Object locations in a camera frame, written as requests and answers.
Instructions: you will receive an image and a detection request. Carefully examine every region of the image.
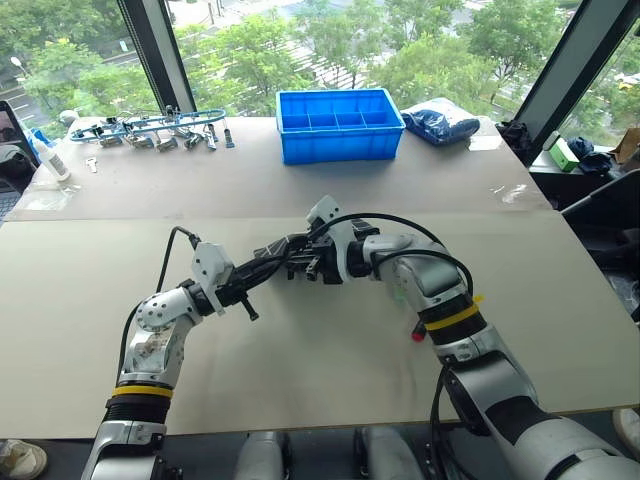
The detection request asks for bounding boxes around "blue plastic divided bin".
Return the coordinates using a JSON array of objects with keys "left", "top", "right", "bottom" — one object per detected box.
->
[{"left": 275, "top": 89, "right": 407, "bottom": 166}]

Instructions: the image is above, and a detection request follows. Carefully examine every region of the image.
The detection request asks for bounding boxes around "clear plastic film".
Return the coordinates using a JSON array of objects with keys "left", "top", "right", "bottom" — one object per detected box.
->
[{"left": 21, "top": 182, "right": 84, "bottom": 212}]

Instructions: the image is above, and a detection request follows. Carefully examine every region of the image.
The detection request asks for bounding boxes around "black window frame pillar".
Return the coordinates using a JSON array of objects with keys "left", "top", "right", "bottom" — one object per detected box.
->
[
  {"left": 518, "top": 0, "right": 640, "bottom": 167},
  {"left": 116, "top": 0, "right": 197, "bottom": 117}
]

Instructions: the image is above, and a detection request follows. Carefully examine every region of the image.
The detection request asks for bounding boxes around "small light blue bag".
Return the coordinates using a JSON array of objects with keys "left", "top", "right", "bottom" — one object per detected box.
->
[{"left": 26, "top": 126, "right": 59, "bottom": 152}]

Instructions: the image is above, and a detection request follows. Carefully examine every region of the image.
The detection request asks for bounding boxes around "white glue bottle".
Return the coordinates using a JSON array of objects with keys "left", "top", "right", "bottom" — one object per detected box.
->
[{"left": 36, "top": 136, "right": 72, "bottom": 183}]

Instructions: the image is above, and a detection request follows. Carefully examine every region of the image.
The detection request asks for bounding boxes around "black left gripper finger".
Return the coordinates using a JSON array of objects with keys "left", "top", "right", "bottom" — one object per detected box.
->
[
  {"left": 236, "top": 255, "right": 288, "bottom": 295},
  {"left": 229, "top": 248, "right": 290, "bottom": 283}
]

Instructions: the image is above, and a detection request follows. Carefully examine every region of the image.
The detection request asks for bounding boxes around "blue plastic bag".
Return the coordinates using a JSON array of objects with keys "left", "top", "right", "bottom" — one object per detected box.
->
[{"left": 400, "top": 101, "right": 482, "bottom": 147}]

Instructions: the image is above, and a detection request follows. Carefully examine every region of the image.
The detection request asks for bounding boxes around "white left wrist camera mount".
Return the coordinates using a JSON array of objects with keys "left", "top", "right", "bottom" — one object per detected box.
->
[{"left": 190, "top": 241, "right": 235, "bottom": 317}]

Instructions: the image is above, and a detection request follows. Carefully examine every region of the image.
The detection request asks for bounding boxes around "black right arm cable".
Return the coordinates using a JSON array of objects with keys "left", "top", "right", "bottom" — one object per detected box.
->
[{"left": 314, "top": 212, "right": 482, "bottom": 480}]

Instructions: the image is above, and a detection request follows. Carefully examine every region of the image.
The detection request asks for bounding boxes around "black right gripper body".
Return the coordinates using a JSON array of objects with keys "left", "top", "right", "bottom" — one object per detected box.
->
[{"left": 298, "top": 224, "right": 347, "bottom": 287}]

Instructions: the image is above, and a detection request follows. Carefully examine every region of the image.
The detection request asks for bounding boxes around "grey rounded shape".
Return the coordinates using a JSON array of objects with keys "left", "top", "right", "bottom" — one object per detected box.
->
[
  {"left": 355, "top": 426, "right": 424, "bottom": 480},
  {"left": 233, "top": 429, "right": 287, "bottom": 480}
]

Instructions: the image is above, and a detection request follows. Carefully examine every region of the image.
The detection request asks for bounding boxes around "black grid pouch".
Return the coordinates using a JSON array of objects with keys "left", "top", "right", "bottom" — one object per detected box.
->
[{"left": 252, "top": 233, "right": 312, "bottom": 267}]

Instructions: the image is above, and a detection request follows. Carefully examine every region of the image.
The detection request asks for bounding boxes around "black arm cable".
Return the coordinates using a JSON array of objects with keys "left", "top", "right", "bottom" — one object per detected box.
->
[
  {"left": 115, "top": 225, "right": 202, "bottom": 387},
  {"left": 314, "top": 212, "right": 482, "bottom": 480}
]

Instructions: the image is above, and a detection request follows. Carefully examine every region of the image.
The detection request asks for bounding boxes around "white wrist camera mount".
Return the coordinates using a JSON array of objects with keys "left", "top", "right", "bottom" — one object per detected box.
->
[
  {"left": 190, "top": 241, "right": 235, "bottom": 317},
  {"left": 305, "top": 195, "right": 353, "bottom": 285}
]

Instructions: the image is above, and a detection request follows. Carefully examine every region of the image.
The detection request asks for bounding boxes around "black chair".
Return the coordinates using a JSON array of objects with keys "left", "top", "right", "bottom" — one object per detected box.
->
[{"left": 559, "top": 168, "right": 640, "bottom": 274}]

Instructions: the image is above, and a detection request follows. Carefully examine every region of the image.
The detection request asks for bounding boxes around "green and white box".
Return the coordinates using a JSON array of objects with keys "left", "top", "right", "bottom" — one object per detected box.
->
[{"left": 548, "top": 136, "right": 581, "bottom": 172}]

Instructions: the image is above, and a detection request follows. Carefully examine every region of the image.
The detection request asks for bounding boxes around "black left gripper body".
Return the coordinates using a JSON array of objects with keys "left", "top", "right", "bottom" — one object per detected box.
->
[{"left": 214, "top": 272, "right": 260, "bottom": 324}]

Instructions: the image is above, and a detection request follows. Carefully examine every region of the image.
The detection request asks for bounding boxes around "dark blue cloth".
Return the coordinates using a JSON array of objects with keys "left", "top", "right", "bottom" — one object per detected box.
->
[{"left": 566, "top": 136, "right": 613, "bottom": 175}]

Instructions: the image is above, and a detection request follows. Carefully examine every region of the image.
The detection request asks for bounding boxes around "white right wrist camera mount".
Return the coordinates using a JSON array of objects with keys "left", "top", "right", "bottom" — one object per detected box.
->
[{"left": 305, "top": 195, "right": 353, "bottom": 285}]

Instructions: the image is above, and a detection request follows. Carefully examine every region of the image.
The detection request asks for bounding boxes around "brown cardboard box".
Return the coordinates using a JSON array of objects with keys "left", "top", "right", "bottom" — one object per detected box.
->
[{"left": 611, "top": 126, "right": 640, "bottom": 165}]

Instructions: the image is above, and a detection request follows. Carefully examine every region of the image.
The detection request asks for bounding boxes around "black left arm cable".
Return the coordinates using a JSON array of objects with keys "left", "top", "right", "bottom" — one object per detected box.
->
[{"left": 115, "top": 225, "right": 202, "bottom": 387}]

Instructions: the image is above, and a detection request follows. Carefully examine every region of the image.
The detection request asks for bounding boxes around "black bag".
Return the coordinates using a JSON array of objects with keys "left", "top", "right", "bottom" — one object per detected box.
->
[{"left": 497, "top": 119, "right": 537, "bottom": 167}]

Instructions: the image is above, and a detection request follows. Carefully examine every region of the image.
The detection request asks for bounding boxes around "blue clip hanger rack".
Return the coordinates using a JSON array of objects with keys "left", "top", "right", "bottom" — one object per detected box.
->
[{"left": 68, "top": 105, "right": 237, "bottom": 153}]

